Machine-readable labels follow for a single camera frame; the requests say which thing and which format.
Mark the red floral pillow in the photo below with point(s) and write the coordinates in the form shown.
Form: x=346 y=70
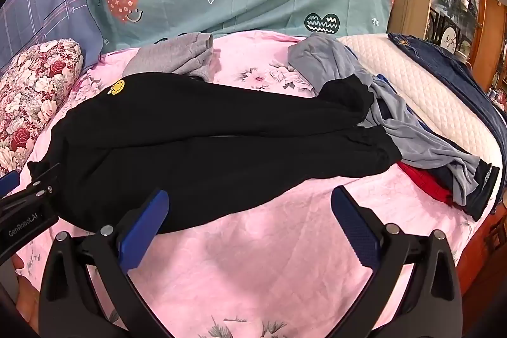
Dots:
x=35 y=92

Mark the blue-grey garment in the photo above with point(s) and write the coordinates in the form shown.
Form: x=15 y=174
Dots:
x=336 y=61

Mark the light grey garment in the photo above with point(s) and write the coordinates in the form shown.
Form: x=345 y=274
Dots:
x=166 y=55

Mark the pink floral bed sheet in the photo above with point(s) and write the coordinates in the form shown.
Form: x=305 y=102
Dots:
x=257 y=262

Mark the person's left hand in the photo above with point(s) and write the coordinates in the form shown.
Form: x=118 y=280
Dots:
x=27 y=290

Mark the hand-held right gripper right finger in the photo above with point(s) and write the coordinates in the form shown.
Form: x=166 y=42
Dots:
x=352 y=223

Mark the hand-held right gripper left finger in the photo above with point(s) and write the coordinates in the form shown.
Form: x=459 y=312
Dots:
x=142 y=231

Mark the dark blue jeans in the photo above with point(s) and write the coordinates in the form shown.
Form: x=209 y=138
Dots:
x=455 y=76

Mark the white quilted pillow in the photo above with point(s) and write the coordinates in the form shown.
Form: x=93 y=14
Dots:
x=416 y=76

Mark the navy garment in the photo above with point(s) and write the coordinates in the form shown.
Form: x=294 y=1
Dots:
x=481 y=187

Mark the wooden bed frame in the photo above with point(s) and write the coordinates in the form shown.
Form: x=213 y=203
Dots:
x=481 y=251

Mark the red garment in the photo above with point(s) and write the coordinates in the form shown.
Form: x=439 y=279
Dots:
x=424 y=179

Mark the black pants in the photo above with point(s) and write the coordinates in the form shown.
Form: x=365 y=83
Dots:
x=198 y=144

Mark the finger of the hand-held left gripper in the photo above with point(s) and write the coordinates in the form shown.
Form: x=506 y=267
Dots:
x=43 y=183
x=8 y=183

